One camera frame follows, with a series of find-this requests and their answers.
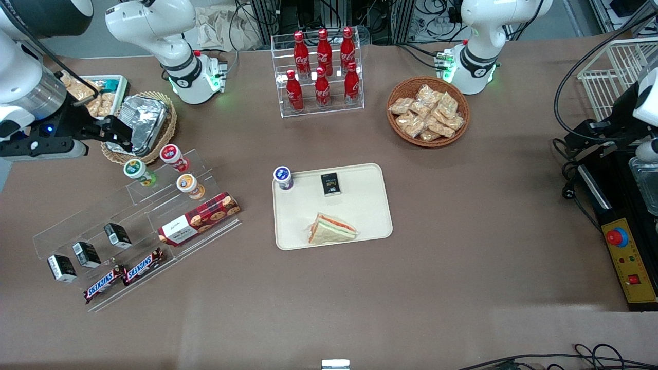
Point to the Snickers chocolate bar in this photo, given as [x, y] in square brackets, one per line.
[144, 266]
[105, 284]

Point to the small white device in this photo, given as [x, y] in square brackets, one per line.
[335, 364]

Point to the clear packet of snacks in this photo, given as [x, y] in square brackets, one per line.
[411, 123]
[400, 106]
[420, 109]
[455, 122]
[448, 104]
[431, 135]
[426, 94]
[441, 127]

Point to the small black carton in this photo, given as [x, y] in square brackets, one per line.
[86, 254]
[61, 268]
[331, 184]
[119, 236]

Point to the red gum bottle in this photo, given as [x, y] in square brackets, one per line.
[172, 155]

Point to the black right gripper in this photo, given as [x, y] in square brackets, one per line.
[72, 122]

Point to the white crumpled cloth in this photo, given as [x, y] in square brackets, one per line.
[221, 28]

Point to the clear acrylic stepped stand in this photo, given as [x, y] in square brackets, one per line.
[149, 205]

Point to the white and black machine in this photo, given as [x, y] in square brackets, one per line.
[647, 103]

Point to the wicker basket with foil container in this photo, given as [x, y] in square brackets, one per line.
[169, 133]

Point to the blue gum bottle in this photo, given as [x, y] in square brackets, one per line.
[283, 177]

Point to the red emergency stop button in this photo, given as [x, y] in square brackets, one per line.
[617, 237]

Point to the yellow control box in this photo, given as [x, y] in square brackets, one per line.
[635, 267]

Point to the silver foil container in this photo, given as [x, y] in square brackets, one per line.
[149, 118]

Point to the round wicker snack basket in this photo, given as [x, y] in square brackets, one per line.
[398, 131]

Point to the black machine frame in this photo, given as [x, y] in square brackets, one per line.
[611, 205]

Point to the red Coca-Cola bottle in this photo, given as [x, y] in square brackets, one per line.
[301, 54]
[294, 92]
[324, 51]
[348, 49]
[322, 90]
[352, 85]

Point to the white rectangular snack bin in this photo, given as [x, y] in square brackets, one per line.
[110, 100]

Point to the red plaid cookie box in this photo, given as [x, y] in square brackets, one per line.
[200, 218]

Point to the clear plastic container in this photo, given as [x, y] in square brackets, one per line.
[646, 182]

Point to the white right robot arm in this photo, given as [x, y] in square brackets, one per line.
[20, 77]

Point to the beige plastic tray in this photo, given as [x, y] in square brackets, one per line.
[360, 205]

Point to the green gum bottle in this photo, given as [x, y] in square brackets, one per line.
[136, 171]

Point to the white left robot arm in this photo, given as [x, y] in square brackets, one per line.
[483, 31]

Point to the triangle sandwich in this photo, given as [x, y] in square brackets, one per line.
[333, 231]

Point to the clear acrylic bottle rack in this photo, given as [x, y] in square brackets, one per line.
[336, 110]

